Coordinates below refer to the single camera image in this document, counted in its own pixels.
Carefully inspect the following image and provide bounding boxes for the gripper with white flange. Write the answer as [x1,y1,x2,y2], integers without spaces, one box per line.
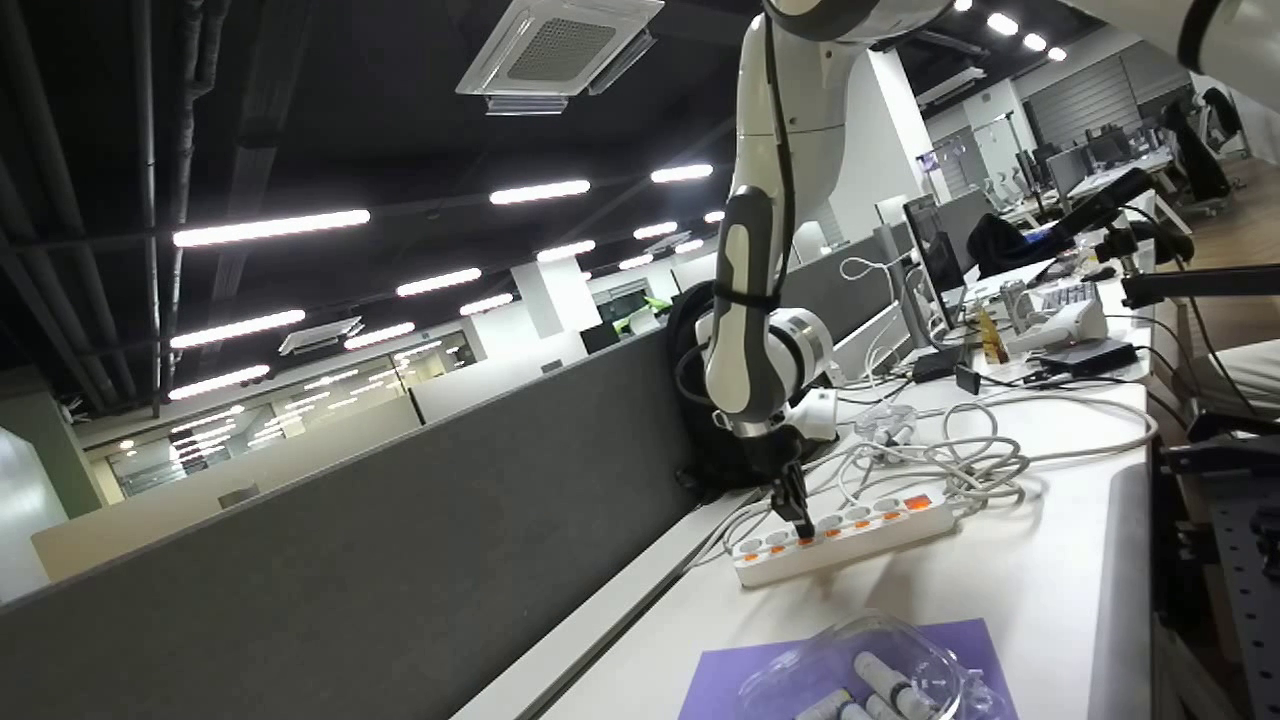
[769,443,822,546]

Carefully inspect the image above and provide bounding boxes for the white power strip orange switches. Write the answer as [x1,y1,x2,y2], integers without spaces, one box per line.
[731,480,966,593]

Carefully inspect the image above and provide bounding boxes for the black backpack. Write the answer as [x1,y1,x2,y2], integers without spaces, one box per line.
[665,275,843,494]

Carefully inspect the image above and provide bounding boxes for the white charger plug bundle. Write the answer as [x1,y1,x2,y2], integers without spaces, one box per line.
[853,403,926,453]

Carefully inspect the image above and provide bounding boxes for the clear plastic container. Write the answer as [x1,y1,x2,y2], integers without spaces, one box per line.
[775,612,981,720]

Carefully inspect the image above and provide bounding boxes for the purple mat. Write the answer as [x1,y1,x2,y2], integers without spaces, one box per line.
[676,616,1026,720]

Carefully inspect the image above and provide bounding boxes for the white marker pen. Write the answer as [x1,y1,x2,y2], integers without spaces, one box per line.
[853,650,928,720]
[795,685,860,720]

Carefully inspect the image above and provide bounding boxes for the grey desk partition panel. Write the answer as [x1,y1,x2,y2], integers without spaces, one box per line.
[0,325,764,720]
[785,237,912,400]

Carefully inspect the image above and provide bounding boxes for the black computer monitor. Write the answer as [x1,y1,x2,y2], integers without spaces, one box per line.
[902,195,976,384]

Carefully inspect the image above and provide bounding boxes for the white desktop device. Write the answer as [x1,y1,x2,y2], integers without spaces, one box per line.
[996,275,1139,375]

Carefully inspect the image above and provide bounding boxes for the ceiling tube light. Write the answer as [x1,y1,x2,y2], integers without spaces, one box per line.
[166,359,278,403]
[392,265,487,299]
[531,237,602,270]
[647,160,716,188]
[167,309,313,357]
[487,177,596,212]
[340,321,419,357]
[172,206,375,252]

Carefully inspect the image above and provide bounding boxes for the black clamp head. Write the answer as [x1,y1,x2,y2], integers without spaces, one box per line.
[1052,164,1199,271]

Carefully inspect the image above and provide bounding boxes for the black perforated board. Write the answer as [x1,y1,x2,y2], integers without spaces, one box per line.
[1199,489,1280,720]

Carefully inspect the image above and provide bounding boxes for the ceiling air conditioner unit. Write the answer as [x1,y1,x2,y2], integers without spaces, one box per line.
[454,0,670,120]

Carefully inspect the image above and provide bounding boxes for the thick white power cord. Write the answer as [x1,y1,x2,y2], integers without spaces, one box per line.
[853,397,1052,525]

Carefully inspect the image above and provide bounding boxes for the long white cable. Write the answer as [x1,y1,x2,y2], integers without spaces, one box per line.
[932,391,1166,473]

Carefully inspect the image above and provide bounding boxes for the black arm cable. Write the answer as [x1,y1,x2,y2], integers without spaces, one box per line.
[756,15,809,315]

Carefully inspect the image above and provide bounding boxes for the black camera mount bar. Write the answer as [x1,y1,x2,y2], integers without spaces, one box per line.
[1118,260,1280,314]

